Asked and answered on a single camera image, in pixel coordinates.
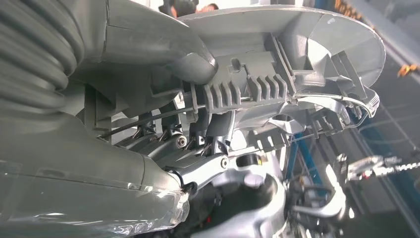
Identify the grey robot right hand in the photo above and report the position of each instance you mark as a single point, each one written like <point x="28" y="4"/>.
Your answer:
<point x="82" y="184"/>

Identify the person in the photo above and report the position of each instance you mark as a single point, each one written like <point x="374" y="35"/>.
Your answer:
<point x="183" y="6"/>

